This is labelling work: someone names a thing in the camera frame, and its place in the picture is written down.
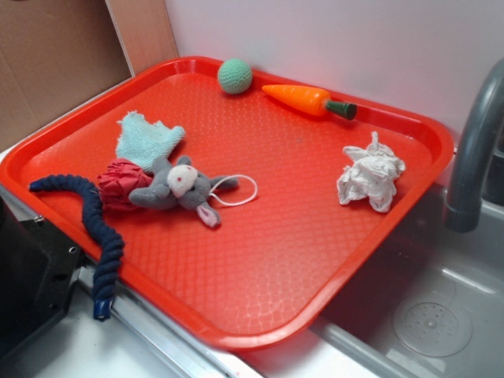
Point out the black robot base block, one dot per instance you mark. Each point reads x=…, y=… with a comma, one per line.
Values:
x=38, y=272

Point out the crumpled white paper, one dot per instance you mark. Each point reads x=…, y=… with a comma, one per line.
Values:
x=372, y=175

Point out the crumpled red paper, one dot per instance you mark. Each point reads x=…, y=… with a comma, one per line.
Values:
x=118, y=181

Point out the red plastic tray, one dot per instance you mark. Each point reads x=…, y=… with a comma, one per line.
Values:
x=285, y=245

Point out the grey plush mouse toy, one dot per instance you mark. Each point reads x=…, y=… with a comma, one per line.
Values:
x=184, y=186

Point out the orange plastic toy carrot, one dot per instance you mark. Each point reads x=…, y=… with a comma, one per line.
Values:
x=314, y=101

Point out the green knitted ball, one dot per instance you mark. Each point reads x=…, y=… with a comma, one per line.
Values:
x=234, y=76

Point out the light blue cloth rag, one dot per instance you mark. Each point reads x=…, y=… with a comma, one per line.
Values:
x=141, y=142

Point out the grey toy faucet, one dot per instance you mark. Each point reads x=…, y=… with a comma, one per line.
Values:
x=478, y=166

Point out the grey toy sink basin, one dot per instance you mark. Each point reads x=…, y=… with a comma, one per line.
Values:
x=428, y=302

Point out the brown cardboard panel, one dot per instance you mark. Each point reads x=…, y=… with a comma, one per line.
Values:
x=56, y=55

